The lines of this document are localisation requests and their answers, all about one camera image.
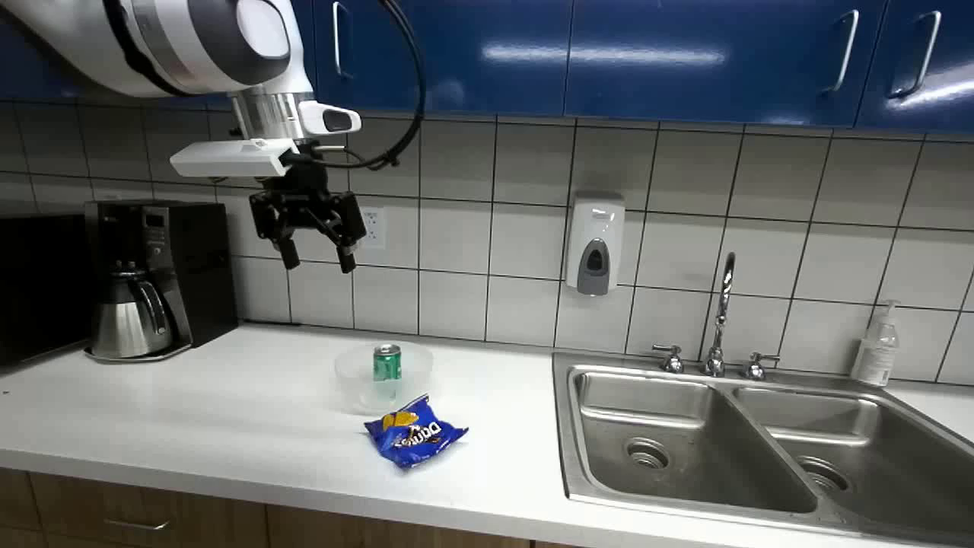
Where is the stainless steel double sink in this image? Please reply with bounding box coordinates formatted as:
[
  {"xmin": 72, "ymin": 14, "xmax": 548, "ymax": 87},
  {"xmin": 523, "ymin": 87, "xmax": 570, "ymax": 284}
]
[{"xmin": 552, "ymin": 350, "xmax": 974, "ymax": 548}]

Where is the silver upper cabinet handle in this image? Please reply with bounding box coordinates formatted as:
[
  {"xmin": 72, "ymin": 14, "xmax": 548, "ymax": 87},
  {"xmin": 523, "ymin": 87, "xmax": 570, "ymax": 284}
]
[
  {"xmin": 329, "ymin": 0, "xmax": 350, "ymax": 83},
  {"xmin": 890, "ymin": 5, "xmax": 948, "ymax": 100},
  {"xmin": 829, "ymin": 5, "xmax": 864, "ymax": 99}
]

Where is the chrome faucet handle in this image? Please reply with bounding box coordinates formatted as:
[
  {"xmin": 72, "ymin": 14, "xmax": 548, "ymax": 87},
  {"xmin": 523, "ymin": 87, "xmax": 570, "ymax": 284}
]
[
  {"xmin": 647, "ymin": 340, "xmax": 687, "ymax": 377},
  {"xmin": 741, "ymin": 350, "xmax": 781, "ymax": 383}
]

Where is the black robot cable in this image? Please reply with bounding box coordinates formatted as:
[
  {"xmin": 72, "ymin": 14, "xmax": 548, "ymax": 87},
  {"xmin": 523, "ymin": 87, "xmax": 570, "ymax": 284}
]
[{"xmin": 300, "ymin": 0, "xmax": 433, "ymax": 175}]

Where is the white wall outlet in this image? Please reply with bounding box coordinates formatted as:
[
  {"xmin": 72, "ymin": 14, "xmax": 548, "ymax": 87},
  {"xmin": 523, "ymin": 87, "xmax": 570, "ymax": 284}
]
[{"xmin": 354, "ymin": 204, "xmax": 392, "ymax": 254}]

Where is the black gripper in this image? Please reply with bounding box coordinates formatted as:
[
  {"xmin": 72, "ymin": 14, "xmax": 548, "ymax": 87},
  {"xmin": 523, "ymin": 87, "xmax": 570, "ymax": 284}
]
[{"xmin": 247, "ymin": 159, "xmax": 368, "ymax": 276}]

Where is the black coffee maker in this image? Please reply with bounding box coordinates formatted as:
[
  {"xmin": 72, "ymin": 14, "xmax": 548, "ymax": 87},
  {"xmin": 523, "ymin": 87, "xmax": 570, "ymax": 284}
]
[{"xmin": 81, "ymin": 197, "xmax": 243, "ymax": 365}]

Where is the clear soap bottle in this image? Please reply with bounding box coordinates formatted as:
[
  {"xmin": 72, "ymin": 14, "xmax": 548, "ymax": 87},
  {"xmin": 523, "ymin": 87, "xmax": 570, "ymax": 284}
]
[{"xmin": 849, "ymin": 298, "xmax": 904, "ymax": 390}]

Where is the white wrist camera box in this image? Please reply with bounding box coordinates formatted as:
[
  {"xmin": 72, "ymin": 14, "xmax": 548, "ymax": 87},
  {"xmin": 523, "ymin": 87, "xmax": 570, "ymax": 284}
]
[{"xmin": 167, "ymin": 137, "xmax": 298, "ymax": 182}]

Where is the steel coffee carafe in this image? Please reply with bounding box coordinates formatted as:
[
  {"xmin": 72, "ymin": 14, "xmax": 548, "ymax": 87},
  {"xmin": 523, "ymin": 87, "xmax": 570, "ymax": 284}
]
[{"xmin": 88, "ymin": 264, "xmax": 181, "ymax": 365}]

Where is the silver drawer handle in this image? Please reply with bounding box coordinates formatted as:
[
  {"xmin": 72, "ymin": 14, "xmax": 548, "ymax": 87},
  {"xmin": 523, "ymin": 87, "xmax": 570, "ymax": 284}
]
[{"xmin": 104, "ymin": 516, "xmax": 173, "ymax": 540}]

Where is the chrome sink faucet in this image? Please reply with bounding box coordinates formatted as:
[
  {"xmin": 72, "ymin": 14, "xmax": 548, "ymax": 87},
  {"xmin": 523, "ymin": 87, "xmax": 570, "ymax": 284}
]
[{"xmin": 703, "ymin": 251, "xmax": 741, "ymax": 380}]

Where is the white wall soap dispenser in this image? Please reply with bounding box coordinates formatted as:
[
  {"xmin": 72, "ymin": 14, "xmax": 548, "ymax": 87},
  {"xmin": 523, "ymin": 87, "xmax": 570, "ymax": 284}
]
[{"xmin": 560, "ymin": 196, "xmax": 629, "ymax": 298}]

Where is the blue upper cabinet door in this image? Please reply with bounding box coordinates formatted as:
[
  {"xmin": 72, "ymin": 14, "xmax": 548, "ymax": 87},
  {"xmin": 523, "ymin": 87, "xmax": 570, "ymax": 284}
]
[
  {"xmin": 563, "ymin": 0, "xmax": 890, "ymax": 130},
  {"xmin": 0, "ymin": 9, "xmax": 237, "ymax": 112},
  {"xmin": 857, "ymin": 0, "xmax": 974, "ymax": 139},
  {"xmin": 291, "ymin": 0, "xmax": 572, "ymax": 122}
]

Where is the black steel microwave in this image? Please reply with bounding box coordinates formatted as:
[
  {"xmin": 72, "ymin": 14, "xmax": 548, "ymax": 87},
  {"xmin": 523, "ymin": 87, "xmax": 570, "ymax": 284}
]
[{"xmin": 0, "ymin": 210, "xmax": 101, "ymax": 376}]

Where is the green sprite can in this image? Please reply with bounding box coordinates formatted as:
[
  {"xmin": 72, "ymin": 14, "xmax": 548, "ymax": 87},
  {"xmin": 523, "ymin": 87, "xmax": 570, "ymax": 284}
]
[{"xmin": 370, "ymin": 340, "xmax": 405, "ymax": 383}]

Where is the wooden drawer front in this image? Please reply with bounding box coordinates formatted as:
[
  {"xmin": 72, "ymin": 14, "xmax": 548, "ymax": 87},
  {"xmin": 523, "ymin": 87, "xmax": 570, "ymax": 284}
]
[
  {"xmin": 26, "ymin": 471, "xmax": 270, "ymax": 548},
  {"xmin": 265, "ymin": 504, "xmax": 537, "ymax": 548}
]

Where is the blue Doritos chip bag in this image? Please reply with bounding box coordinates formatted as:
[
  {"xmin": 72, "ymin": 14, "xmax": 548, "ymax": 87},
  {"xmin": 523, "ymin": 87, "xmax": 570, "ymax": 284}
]
[{"xmin": 361, "ymin": 394, "xmax": 473, "ymax": 476}]

